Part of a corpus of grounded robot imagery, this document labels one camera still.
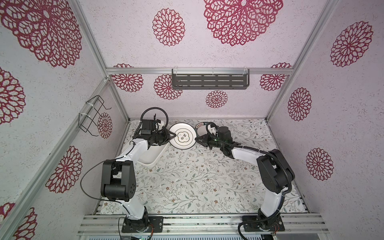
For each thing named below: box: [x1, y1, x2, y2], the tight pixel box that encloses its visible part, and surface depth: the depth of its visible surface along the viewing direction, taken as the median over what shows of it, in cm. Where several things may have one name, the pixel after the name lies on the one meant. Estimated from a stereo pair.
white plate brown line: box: [169, 122, 197, 150], surface depth 91 cm
